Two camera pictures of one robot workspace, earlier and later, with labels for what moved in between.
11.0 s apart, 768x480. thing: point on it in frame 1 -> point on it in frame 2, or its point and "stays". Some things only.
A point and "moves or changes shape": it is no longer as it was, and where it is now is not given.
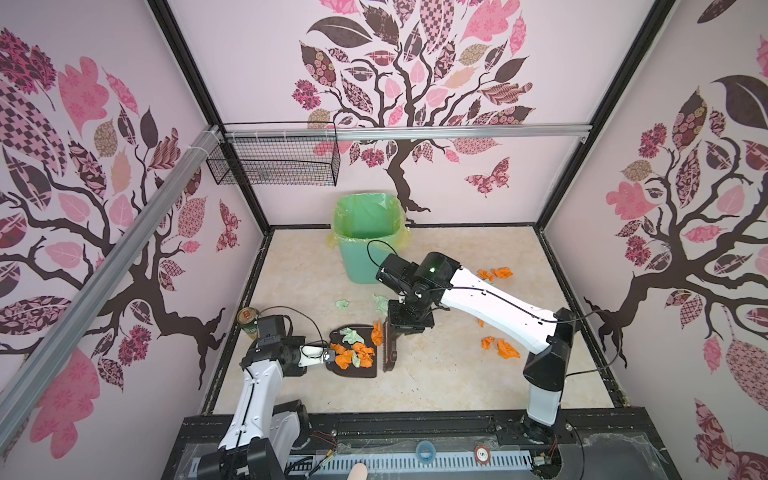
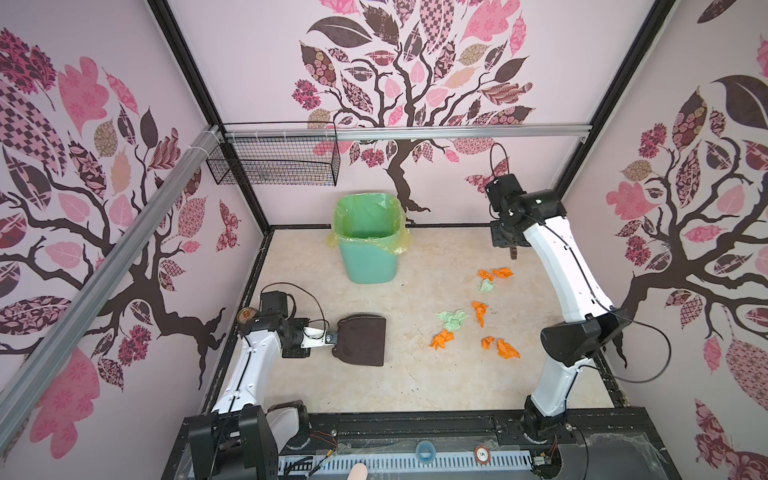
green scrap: [382, 304] -> [452, 321]
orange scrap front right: [506, 350] stays
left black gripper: [294, 339] -> [294, 353]
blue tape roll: [425, 451] stays
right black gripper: [403, 328] -> [497, 242]
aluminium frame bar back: [407, 131] stays
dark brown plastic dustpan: [354, 350] moves or changes shape
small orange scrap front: [486, 342] stays
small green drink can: [248, 321] stays
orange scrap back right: [503, 272] stays
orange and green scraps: [377, 333] -> [440, 340]
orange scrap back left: [483, 274] stays
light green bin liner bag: [370, 216] stays
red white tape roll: [482, 454] stays
